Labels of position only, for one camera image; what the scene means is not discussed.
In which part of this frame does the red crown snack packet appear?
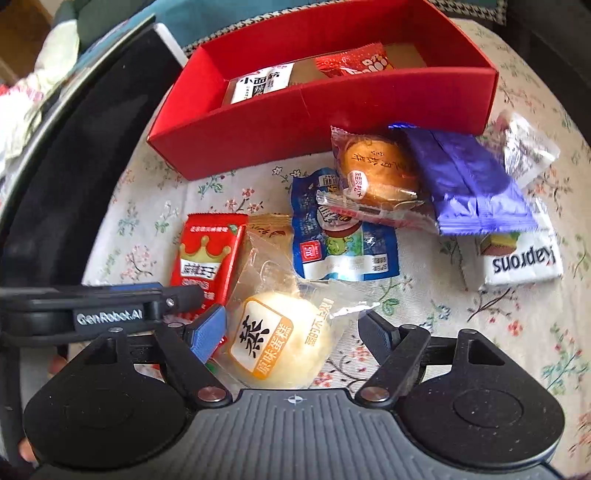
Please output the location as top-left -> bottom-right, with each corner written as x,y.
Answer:
166,213 -> 247,324

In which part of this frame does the purple snack packet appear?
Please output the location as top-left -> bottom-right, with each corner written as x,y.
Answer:
389,123 -> 538,236

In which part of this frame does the steamed egg cake packet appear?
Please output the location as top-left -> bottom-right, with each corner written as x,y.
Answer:
213,231 -> 377,389

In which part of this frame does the blue lion sofa cover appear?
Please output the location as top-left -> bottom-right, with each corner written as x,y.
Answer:
61,0 -> 318,52

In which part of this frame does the white Kaprons wafer packet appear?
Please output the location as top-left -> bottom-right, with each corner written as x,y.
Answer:
458,198 -> 564,291

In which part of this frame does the white cloth on sofa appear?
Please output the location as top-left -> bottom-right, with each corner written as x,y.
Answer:
1,19 -> 80,177

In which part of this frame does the red cardboard box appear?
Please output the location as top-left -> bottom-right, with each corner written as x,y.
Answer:
147,1 -> 499,180

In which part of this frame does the red Trolli gummy packet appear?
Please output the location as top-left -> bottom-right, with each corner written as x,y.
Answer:
315,43 -> 394,78

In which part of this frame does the floral tablecloth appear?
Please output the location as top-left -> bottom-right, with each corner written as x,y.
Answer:
83,20 -> 590,476

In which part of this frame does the gold brown snack packet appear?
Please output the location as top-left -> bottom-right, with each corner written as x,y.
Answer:
246,213 -> 294,246

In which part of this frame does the orange bread packet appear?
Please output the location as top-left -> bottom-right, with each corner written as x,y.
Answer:
317,127 -> 440,235

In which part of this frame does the blue sausage packet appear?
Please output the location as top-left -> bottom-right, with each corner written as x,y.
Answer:
290,168 -> 400,282

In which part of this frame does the white noodle snack packet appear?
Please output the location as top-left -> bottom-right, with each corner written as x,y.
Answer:
222,63 -> 294,105

